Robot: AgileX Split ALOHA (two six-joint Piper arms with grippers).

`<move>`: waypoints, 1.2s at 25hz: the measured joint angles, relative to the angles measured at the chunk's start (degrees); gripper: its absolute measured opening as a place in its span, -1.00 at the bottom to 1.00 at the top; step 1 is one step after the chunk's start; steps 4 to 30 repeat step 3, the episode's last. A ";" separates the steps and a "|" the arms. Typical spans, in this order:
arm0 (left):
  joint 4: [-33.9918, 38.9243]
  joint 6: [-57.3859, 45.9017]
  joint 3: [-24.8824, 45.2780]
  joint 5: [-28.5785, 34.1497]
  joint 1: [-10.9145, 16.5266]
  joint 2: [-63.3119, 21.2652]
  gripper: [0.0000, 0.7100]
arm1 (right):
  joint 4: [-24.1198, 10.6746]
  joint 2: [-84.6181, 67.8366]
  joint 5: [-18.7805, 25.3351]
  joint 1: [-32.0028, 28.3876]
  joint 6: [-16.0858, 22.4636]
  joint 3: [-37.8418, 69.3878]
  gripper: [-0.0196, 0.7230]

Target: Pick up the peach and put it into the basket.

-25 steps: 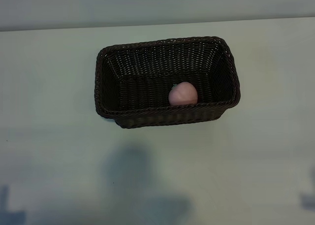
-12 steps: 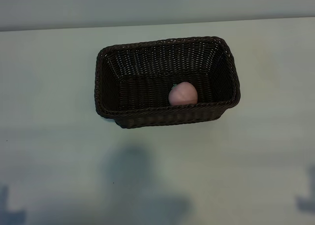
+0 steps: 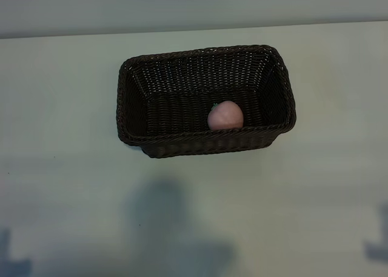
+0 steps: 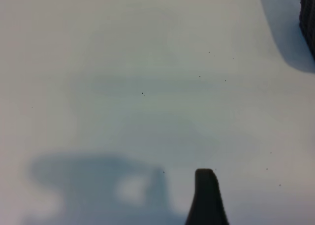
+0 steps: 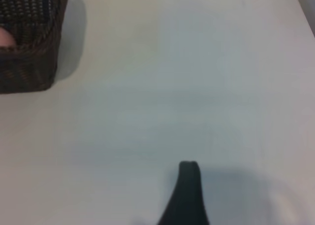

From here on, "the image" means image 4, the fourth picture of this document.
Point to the dark brown wicker basket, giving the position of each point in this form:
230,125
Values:
308,18

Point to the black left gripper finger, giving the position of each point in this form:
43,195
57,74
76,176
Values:
206,200

